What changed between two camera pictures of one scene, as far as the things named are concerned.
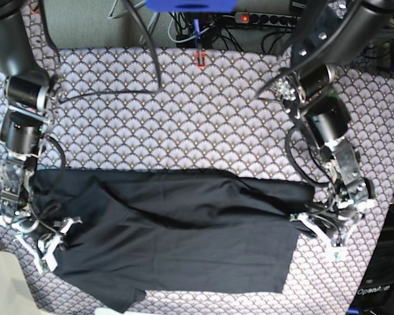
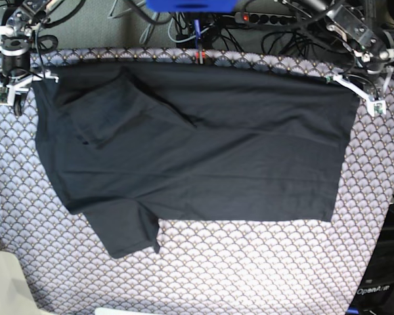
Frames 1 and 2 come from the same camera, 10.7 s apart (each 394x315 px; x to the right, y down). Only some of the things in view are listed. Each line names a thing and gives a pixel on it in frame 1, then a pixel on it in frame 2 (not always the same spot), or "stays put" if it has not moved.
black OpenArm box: x=383 y=289 stays put
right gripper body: x=331 y=224 -> x=351 y=86
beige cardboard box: x=8 y=293 stays put
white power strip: x=280 y=20 stays put
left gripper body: x=41 y=243 -> x=21 y=84
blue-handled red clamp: x=199 y=53 stays put
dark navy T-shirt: x=163 y=229 -> x=128 y=144
